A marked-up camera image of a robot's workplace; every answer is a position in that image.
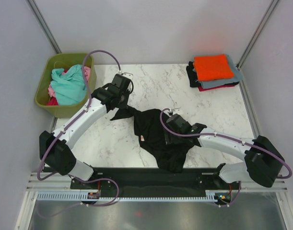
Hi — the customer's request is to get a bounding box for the folded black t shirt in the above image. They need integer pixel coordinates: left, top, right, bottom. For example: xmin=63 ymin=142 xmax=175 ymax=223
xmin=186 ymin=61 xmax=239 ymax=88

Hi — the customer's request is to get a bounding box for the folded grey t shirt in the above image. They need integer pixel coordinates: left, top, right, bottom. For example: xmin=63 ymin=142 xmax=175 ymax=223
xmin=198 ymin=54 xmax=243 ymax=89

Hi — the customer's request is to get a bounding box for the teal t shirt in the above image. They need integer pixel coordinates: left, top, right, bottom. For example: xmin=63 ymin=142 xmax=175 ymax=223
xmin=48 ymin=64 xmax=86 ymax=105

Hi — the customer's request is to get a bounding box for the aluminium frame post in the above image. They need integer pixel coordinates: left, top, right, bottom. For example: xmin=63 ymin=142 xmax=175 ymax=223
xmin=26 ymin=0 xmax=62 ymax=54
xmin=236 ymin=0 xmax=281 ymax=70

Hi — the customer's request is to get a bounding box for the folded crimson t shirt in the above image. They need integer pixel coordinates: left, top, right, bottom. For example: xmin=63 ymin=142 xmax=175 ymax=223
xmin=198 ymin=84 xmax=235 ymax=92

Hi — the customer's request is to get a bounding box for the folded orange t shirt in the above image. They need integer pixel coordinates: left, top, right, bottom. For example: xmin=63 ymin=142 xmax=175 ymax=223
xmin=193 ymin=54 xmax=234 ymax=81

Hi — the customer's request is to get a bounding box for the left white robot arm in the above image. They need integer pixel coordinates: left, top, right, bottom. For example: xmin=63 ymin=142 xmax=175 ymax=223
xmin=37 ymin=75 xmax=134 ymax=188

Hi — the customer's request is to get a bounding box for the pink t shirt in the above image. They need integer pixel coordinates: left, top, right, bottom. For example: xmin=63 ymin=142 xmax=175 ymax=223
xmin=47 ymin=67 xmax=92 ymax=98

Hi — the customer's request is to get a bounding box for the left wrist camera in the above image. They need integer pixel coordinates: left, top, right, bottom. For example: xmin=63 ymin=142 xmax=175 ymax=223
xmin=111 ymin=74 xmax=134 ymax=94

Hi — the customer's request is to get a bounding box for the red garment in bin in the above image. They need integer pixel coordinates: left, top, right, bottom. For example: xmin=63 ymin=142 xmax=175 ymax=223
xmin=46 ymin=97 xmax=58 ymax=106

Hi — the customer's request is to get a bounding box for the black t shirt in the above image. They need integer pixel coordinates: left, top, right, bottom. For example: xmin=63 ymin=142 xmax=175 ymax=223
xmin=111 ymin=106 xmax=200 ymax=173
xmin=186 ymin=61 xmax=239 ymax=88

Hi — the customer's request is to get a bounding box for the left aluminium frame post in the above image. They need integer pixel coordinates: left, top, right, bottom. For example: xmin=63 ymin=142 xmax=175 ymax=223
xmin=26 ymin=0 xmax=62 ymax=54

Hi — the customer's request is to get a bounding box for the right aluminium frame post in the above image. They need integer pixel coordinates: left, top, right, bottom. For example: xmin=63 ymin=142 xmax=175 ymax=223
xmin=236 ymin=0 xmax=281 ymax=70

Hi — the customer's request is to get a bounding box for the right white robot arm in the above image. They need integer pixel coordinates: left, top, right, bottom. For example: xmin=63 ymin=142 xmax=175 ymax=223
xmin=163 ymin=114 xmax=285 ymax=189

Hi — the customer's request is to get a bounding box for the white slotted cable duct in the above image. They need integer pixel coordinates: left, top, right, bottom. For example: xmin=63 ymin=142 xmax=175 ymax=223
xmin=36 ymin=191 xmax=227 ymax=202

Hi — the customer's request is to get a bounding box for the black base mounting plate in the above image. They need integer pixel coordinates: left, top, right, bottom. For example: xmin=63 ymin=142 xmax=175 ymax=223
xmin=70 ymin=168 xmax=239 ymax=197

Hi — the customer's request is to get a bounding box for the olive green plastic bin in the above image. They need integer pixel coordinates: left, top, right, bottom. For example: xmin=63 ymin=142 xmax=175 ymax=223
xmin=35 ymin=53 xmax=96 ymax=118

